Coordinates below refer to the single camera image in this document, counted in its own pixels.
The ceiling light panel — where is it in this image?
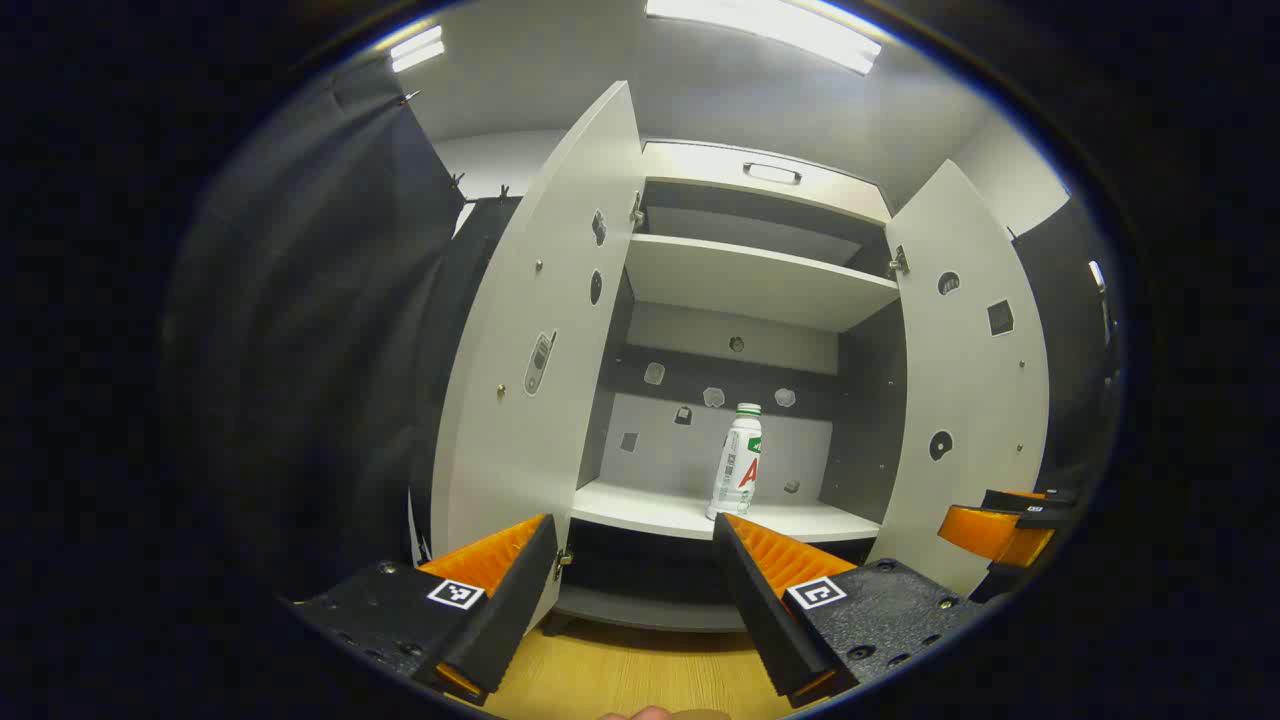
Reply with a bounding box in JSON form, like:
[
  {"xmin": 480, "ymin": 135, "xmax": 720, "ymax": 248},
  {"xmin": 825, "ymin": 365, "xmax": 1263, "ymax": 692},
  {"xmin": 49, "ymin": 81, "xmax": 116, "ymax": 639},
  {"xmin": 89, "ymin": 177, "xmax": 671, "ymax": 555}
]
[
  {"xmin": 388, "ymin": 24, "xmax": 447, "ymax": 74},
  {"xmin": 645, "ymin": 0, "xmax": 883, "ymax": 77}
]

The white cabinet door cat sticker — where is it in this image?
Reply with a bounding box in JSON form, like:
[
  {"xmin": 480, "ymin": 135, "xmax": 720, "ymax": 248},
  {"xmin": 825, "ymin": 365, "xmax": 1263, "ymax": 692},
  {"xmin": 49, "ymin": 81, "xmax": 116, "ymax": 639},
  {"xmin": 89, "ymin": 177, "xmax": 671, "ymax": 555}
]
[{"xmin": 865, "ymin": 160, "xmax": 1051, "ymax": 596}]

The black backdrop cloth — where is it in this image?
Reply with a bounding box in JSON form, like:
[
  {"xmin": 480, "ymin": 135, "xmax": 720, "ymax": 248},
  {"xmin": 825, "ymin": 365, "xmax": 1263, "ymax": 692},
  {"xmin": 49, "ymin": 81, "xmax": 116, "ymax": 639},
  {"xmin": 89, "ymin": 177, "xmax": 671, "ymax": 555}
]
[
  {"xmin": 1010, "ymin": 195, "xmax": 1116, "ymax": 491},
  {"xmin": 165, "ymin": 60, "xmax": 526, "ymax": 601}
]

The white bottle green cap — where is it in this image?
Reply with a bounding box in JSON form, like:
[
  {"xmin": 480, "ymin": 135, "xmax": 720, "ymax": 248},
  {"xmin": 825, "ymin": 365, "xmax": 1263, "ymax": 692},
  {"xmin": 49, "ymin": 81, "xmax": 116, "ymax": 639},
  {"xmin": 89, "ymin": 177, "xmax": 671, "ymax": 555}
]
[{"xmin": 706, "ymin": 403, "xmax": 763, "ymax": 522}]

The white and grey cabinet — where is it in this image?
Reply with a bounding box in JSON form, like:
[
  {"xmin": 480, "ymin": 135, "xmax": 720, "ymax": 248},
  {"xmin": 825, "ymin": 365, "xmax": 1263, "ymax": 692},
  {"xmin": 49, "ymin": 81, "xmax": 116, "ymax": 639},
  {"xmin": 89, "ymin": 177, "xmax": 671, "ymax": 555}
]
[{"xmin": 555, "ymin": 140, "xmax": 906, "ymax": 633}]

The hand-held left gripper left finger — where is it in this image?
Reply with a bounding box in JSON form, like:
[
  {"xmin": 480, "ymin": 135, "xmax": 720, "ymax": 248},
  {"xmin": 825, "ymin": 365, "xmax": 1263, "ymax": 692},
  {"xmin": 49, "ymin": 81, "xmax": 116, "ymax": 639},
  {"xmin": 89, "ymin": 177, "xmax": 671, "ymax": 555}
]
[{"xmin": 288, "ymin": 514, "xmax": 559, "ymax": 707}]

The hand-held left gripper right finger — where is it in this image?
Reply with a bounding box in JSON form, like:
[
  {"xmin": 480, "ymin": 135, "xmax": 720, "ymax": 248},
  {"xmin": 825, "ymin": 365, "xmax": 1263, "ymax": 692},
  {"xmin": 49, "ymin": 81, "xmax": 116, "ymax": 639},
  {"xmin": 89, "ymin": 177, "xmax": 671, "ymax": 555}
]
[{"xmin": 712, "ymin": 513, "xmax": 987, "ymax": 709}]

